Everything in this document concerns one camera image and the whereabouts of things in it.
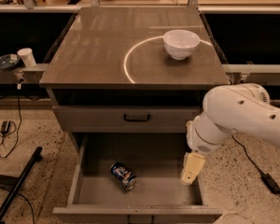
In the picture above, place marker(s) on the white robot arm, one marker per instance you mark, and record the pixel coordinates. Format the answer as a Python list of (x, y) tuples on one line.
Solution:
[(229, 109)]

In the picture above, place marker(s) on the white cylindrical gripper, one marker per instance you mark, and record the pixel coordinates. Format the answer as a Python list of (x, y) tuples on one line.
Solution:
[(196, 141)]

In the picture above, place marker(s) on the black power adapter right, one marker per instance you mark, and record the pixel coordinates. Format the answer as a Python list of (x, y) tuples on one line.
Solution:
[(270, 183)]

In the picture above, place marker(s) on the white paper cup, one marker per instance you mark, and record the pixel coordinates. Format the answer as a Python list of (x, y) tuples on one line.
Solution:
[(27, 57)]

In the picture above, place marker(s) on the closed grey top drawer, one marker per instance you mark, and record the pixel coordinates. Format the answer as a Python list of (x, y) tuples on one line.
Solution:
[(109, 119)]

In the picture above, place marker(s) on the black power adapter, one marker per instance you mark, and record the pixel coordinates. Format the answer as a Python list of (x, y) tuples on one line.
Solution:
[(5, 127), (270, 183)]

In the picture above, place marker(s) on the black drawer handle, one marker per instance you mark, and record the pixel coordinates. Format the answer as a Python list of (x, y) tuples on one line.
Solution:
[(136, 118)]

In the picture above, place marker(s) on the open grey middle drawer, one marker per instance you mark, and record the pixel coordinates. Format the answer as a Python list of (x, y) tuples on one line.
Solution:
[(158, 197)]

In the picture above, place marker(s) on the blue pepsi can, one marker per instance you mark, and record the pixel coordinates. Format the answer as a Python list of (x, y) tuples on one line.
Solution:
[(124, 175)]

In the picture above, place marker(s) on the dark blue plate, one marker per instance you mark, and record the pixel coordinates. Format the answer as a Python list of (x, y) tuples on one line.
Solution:
[(9, 61)]

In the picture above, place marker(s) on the white ceramic bowl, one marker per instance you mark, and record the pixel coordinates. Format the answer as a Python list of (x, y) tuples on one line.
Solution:
[(179, 44)]

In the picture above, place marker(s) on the black metal pole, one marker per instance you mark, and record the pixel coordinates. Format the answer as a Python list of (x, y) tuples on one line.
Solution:
[(16, 182)]

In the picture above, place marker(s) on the grey drawer cabinet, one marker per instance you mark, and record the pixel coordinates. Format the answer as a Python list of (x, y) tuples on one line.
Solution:
[(115, 56)]

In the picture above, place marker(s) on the black power adapter left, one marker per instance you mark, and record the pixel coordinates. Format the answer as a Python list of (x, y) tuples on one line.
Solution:
[(5, 127)]

